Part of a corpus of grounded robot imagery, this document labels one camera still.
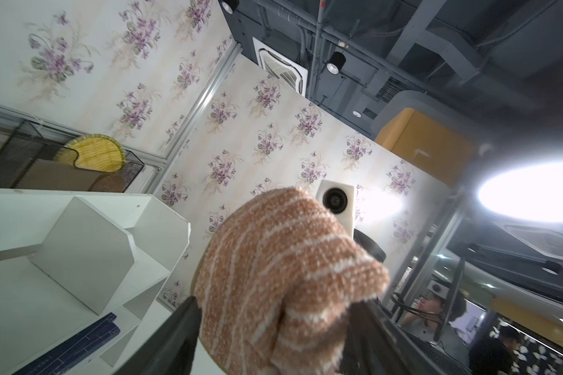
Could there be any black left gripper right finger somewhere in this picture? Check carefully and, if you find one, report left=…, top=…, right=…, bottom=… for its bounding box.
left=339, top=302, right=432, bottom=374

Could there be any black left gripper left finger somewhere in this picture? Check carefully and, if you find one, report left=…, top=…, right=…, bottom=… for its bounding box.
left=115, top=296, right=202, bottom=375

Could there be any white wooden bookshelf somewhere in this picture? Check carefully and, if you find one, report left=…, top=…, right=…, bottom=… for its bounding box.
left=0, top=189, right=191, bottom=374

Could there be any dark blue book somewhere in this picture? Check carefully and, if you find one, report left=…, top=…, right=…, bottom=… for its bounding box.
left=15, top=313, right=120, bottom=375

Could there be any round cork coaster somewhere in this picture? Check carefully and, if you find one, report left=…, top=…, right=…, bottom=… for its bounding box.
left=89, top=173, right=127, bottom=193

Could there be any yellow woven fan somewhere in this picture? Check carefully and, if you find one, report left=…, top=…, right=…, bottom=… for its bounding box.
left=53, top=134, right=126, bottom=173

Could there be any brown card in mesh basket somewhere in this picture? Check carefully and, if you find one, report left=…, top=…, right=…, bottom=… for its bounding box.
left=15, top=159, right=109, bottom=192

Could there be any black mesh basket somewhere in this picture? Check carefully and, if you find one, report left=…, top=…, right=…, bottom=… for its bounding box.
left=0, top=120, right=145, bottom=190

